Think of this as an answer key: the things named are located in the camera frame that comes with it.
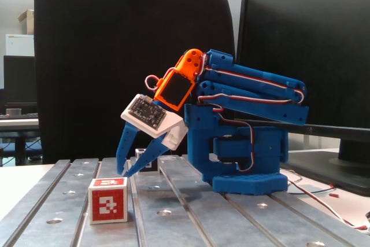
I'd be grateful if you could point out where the white camera mount with board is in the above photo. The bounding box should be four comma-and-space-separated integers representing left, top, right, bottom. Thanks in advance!
120, 93, 189, 152

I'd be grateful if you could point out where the black background monitor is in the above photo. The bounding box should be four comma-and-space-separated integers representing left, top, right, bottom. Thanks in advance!
3, 55, 38, 106

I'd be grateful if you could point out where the orange gripper body with servo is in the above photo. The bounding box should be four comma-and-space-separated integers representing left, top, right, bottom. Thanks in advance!
153, 47, 204, 112

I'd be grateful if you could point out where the brown cardboard box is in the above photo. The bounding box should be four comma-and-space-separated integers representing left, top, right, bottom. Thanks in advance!
17, 9, 35, 35

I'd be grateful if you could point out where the red white black servo cable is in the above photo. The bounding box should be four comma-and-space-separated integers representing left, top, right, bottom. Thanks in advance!
145, 52, 308, 172

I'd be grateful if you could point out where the black cube with number five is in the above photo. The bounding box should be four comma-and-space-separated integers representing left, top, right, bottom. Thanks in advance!
135, 148, 158, 174

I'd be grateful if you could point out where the white background desk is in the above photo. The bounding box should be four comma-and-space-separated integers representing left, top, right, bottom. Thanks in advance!
0, 117, 40, 132

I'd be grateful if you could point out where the black Dell monitor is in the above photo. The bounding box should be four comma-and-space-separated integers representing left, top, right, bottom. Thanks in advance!
233, 0, 370, 197

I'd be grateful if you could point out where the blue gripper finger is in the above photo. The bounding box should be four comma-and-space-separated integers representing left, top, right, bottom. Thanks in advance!
116, 121, 140, 176
126, 132, 172, 178

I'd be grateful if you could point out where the slotted aluminium base plate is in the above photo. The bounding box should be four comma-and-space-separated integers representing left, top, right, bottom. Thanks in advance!
0, 154, 370, 247

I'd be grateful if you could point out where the white cabinet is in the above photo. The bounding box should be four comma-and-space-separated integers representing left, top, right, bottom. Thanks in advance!
5, 34, 35, 56

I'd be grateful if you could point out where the grey partition panel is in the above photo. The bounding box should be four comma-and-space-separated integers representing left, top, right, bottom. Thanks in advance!
225, 0, 246, 54

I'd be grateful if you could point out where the red cube with white marker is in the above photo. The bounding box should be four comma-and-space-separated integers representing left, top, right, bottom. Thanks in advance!
88, 176, 128, 225

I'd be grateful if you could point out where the red white cable on table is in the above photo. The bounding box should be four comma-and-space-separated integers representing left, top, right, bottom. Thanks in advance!
284, 171, 370, 230

